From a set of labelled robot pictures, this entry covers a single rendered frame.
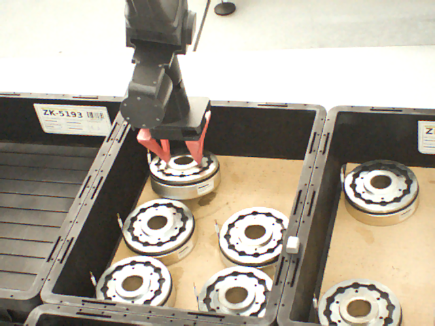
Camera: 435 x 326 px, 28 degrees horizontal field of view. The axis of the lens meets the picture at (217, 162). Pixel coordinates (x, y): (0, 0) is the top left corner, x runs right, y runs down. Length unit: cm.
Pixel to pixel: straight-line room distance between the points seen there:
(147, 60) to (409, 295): 45
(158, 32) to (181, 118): 15
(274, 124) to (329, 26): 179
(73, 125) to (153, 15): 43
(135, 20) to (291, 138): 36
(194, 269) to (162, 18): 36
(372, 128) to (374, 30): 178
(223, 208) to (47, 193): 29
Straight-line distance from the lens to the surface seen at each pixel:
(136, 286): 120
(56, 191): 139
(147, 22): 106
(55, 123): 144
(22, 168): 145
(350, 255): 120
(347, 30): 305
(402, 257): 119
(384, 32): 302
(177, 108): 119
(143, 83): 109
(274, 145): 133
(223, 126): 132
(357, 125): 127
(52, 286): 112
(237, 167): 134
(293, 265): 106
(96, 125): 140
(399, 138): 128
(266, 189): 130
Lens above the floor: 174
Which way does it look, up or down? 42 degrees down
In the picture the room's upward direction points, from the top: 12 degrees counter-clockwise
